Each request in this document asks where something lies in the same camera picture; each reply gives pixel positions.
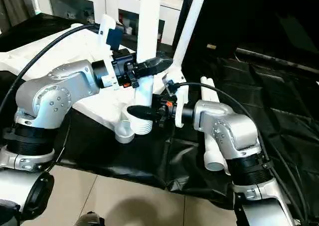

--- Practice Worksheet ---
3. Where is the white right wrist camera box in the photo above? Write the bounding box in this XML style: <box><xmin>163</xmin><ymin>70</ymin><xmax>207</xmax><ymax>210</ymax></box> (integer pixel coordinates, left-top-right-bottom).
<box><xmin>161</xmin><ymin>74</ymin><xmax>191</xmax><ymax>130</ymax></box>

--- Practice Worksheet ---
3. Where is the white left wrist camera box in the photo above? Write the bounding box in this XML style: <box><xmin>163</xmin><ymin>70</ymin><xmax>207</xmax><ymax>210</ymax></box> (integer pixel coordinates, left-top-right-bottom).
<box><xmin>96</xmin><ymin>14</ymin><xmax>124</xmax><ymax>91</ymax></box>

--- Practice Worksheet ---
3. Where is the white plastic table top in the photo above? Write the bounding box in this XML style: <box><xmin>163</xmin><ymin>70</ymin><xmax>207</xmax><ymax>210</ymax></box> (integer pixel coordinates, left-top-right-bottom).
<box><xmin>0</xmin><ymin>23</ymin><xmax>176</xmax><ymax>144</ymax></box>

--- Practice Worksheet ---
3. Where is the dark grey curtain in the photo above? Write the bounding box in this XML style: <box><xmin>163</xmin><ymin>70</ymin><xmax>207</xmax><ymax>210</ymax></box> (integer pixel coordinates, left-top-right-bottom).
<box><xmin>0</xmin><ymin>0</ymin><xmax>31</xmax><ymax>32</ymax></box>

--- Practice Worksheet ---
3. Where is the dark metal rod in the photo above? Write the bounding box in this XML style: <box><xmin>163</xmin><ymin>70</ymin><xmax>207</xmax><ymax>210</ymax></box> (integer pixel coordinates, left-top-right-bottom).
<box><xmin>234</xmin><ymin>47</ymin><xmax>319</xmax><ymax>71</ymax></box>

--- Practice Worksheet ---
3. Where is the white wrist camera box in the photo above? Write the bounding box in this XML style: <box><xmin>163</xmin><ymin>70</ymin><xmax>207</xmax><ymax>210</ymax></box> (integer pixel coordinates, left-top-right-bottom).
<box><xmin>161</xmin><ymin>74</ymin><xmax>191</xmax><ymax>130</ymax></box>
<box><xmin>96</xmin><ymin>14</ymin><xmax>124</xmax><ymax>91</ymax></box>

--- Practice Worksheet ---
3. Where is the black work mat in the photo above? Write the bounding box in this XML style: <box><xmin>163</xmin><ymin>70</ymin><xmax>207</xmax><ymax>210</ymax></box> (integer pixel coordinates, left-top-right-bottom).
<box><xmin>0</xmin><ymin>13</ymin><xmax>319</xmax><ymax>222</ymax></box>

